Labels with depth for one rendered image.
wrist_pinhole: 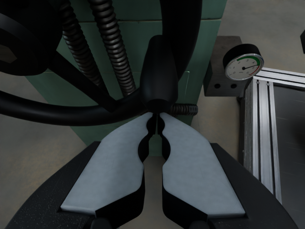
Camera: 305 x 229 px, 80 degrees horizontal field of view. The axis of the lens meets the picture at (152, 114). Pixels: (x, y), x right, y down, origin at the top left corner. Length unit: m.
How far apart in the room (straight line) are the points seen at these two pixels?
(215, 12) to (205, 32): 0.04
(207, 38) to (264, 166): 0.54
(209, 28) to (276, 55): 1.24
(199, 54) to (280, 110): 0.63
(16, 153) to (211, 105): 1.10
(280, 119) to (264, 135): 0.13
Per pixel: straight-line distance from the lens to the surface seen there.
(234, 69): 0.37
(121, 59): 0.25
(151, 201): 0.90
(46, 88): 0.56
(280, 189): 0.79
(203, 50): 0.40
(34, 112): 0.28
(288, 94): 1.05
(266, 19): 1.92
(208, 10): 0.36
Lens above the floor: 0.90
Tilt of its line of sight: 58 degrees down
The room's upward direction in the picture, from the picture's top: 4 degrees counter-clockwise
